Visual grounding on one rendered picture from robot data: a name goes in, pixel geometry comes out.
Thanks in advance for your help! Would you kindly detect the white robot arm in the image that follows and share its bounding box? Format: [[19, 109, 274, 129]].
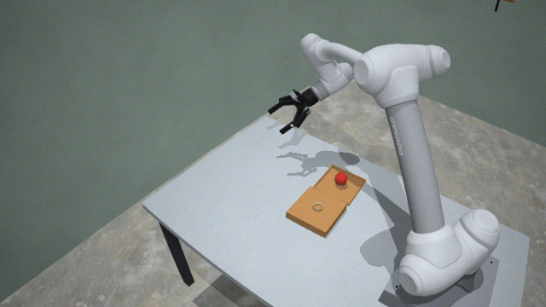
[[300, 33, 500, 297]]

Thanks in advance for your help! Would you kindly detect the tan rectangular tray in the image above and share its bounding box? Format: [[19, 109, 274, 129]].
[[313, 165, 366, 205]]

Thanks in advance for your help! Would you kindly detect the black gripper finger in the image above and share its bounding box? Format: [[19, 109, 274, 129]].
[[279, 102, 311, 134], [268, 96, 295, 114]]

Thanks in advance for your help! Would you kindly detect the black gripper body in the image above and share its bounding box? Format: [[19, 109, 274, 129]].
[[294, 88, 319, 110]]

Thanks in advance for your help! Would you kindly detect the red ball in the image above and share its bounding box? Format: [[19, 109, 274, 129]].
[[334, 172, 347, 185]]

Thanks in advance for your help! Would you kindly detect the tan square platform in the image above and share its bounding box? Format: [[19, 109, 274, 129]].
[[286, 186, 347, 238]]

